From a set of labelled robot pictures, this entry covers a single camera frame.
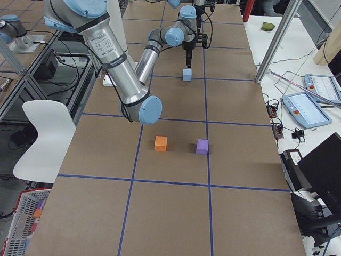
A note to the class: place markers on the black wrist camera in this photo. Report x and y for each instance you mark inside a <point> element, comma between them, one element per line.
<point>202,38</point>

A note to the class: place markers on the orange foam block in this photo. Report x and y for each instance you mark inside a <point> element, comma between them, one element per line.
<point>161,143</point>

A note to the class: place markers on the white plastic basket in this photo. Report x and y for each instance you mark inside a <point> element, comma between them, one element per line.
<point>21,228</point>

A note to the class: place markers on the blue teach pendant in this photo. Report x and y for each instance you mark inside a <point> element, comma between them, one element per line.
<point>322,85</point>
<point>305,110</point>

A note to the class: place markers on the aluminium frame post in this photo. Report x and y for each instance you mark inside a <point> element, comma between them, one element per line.
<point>277,38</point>

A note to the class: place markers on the green bean bag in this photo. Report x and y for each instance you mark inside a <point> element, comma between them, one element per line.
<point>266,26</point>

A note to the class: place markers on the white chair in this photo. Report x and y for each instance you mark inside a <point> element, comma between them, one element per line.
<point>55,128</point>

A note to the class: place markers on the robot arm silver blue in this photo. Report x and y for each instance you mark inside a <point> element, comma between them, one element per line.
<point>91,20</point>
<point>185,32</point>

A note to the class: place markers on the light blue foam block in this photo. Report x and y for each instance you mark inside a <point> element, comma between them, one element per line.
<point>187,75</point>

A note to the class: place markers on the black monitor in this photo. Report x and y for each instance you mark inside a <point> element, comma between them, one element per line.
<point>321,168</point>

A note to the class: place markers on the far blue teach pendant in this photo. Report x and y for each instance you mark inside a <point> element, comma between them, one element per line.
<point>322,85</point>

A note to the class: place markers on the red cylinder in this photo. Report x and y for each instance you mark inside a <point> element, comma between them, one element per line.
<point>248,10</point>

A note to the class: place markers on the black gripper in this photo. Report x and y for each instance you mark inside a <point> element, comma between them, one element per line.
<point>188,46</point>

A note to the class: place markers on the purple foam block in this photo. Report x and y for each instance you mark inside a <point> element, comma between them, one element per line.
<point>202,147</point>

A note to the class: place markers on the near blue teach pendant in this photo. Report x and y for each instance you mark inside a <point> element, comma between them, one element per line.
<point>305,110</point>

